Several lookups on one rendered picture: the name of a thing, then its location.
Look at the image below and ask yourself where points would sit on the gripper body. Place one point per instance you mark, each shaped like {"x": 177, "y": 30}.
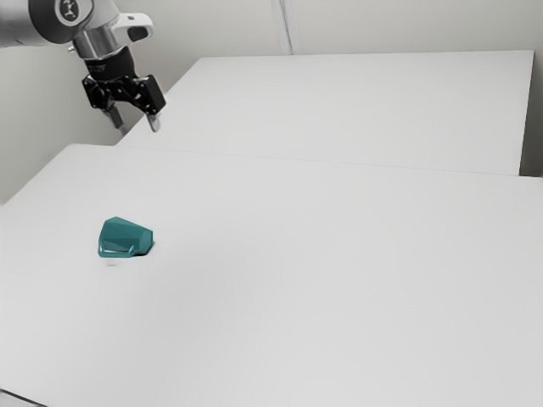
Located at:
{"x": 111, "y": 68}

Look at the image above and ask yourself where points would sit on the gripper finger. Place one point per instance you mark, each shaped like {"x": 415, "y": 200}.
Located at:
{"x": 149, "y": 96}
{"x": 101, "y": 98}

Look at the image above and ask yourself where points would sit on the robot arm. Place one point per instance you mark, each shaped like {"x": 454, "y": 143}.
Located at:
{"x": 51, "y": 21}

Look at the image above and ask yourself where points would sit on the teal faceted mug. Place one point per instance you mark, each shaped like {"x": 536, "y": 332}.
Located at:
{"x": 123, "y": 240}

